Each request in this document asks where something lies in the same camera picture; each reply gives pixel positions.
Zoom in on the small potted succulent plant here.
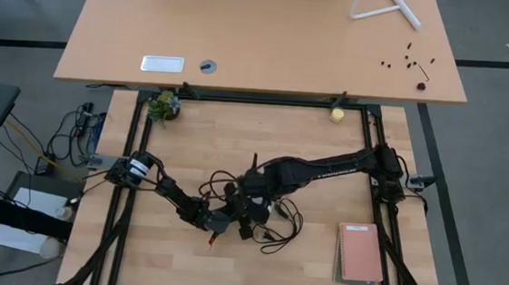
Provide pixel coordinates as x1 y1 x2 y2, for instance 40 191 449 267
145 88 183 129

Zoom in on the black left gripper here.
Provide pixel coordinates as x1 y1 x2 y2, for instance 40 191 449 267
203 180 259 242

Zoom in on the green notebook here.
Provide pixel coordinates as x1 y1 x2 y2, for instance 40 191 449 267
331 239 379 285

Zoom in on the pink spiral notebook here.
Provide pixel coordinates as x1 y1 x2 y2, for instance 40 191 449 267
334 221 388 284

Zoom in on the light wooden desk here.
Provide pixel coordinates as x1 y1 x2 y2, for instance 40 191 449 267
53 0 476 113

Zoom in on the white paper sheet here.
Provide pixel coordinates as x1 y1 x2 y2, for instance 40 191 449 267
0 184 75 257

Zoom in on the white tube frame stand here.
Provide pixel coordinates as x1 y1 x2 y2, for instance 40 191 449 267
347 0 425 32

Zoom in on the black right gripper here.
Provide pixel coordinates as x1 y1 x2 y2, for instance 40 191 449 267
237 152 284 226

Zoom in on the grey round cable grommet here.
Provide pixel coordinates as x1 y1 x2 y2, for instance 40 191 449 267
198 58 218 75

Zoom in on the silver rectangular plate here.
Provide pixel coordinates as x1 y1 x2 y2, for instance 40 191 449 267
139 54 186 75

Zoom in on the black beam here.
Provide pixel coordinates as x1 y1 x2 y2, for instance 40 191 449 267
0 188 76 242

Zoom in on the black lamp power cord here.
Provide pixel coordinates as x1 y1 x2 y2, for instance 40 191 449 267
193 167 308 258

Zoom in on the black desk clamp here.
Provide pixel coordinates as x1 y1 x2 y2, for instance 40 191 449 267
180 80 201 99
329 89 348 110

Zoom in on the black hex key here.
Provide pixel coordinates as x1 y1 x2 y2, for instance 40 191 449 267
416 64 432 84

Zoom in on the blue floor cable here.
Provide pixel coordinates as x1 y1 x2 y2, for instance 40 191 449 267
87 111 106 150

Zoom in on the black aluminium table frame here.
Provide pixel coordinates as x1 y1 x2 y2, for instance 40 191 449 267
56 80 463 285

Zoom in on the black floor cable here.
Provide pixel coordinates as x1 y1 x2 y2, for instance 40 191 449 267
45 98 108 171

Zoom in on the yellow floor cable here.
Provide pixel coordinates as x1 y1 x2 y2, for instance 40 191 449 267
0 117 86 182

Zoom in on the black power adapter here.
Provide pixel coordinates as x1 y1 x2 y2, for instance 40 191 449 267
34 155 53 177

